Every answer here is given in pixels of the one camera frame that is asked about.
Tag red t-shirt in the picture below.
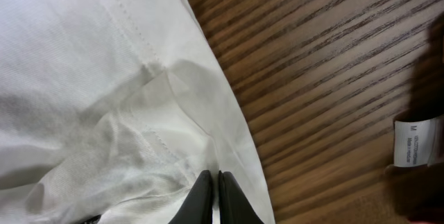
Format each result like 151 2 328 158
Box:
388 15 443 223

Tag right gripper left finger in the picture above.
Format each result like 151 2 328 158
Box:
169 170 213 224

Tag white t-shirt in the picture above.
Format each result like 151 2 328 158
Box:
1 0 275 223

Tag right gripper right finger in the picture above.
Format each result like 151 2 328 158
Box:
218 171 264 224

